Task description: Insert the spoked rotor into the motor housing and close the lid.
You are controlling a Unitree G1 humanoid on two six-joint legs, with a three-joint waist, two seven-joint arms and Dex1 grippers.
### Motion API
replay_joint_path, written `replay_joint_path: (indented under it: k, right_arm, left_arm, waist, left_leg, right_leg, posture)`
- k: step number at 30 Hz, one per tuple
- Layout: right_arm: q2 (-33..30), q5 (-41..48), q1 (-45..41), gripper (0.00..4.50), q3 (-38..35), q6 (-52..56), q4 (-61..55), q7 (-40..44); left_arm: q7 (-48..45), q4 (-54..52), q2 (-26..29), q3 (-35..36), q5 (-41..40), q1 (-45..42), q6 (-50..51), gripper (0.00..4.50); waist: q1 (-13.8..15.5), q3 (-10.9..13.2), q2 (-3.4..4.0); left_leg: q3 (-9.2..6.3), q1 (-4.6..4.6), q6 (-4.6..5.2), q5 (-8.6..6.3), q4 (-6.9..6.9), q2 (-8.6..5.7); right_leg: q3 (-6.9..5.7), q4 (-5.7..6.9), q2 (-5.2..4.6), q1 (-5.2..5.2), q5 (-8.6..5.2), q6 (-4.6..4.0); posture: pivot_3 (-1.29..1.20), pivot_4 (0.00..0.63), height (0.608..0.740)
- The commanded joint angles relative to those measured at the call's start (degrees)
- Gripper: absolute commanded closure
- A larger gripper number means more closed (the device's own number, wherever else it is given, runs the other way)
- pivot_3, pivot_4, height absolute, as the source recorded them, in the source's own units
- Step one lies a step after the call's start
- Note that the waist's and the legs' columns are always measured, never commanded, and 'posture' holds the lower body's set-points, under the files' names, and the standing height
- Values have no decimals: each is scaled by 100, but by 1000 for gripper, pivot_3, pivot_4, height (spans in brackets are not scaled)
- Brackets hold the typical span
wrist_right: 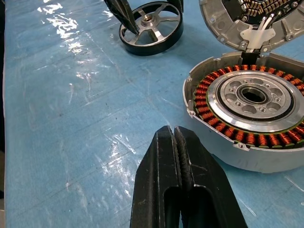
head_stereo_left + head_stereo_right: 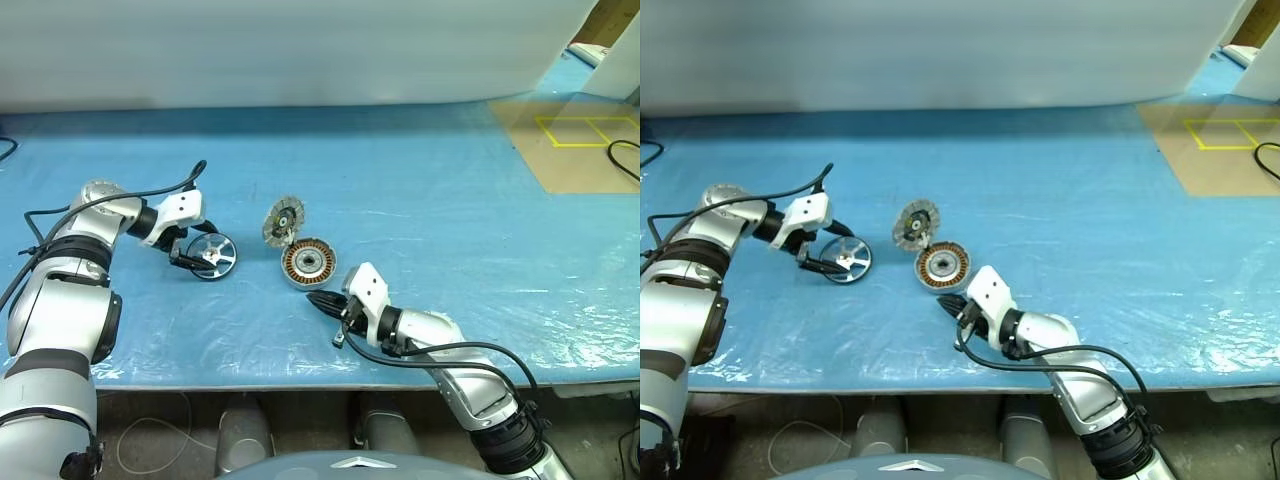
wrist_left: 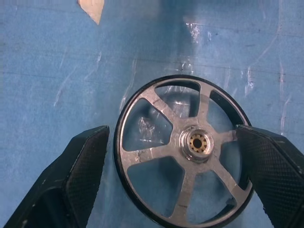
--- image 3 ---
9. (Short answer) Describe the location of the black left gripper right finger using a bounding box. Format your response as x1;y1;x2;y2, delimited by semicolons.
235;124;304;228

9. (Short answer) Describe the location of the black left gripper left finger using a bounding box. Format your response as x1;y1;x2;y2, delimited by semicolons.
3;125;110;228

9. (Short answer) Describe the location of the silver spoked motor rotor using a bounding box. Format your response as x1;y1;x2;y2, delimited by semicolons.
113;74;255;225

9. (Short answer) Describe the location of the blue plastic table sheet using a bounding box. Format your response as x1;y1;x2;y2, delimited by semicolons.
0;0;304;228

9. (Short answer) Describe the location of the small beige tape scrap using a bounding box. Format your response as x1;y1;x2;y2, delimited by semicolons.
77;0;105;26

